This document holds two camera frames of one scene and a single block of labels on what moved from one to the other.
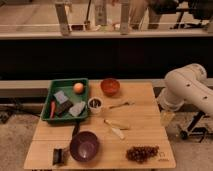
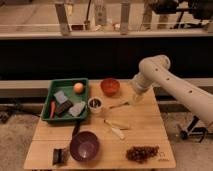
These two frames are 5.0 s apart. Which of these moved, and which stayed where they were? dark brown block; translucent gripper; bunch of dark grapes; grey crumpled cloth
Moved: translucent gripper
Stayed: grey crumpled cloth; dark brown block; bunch of dark grapes
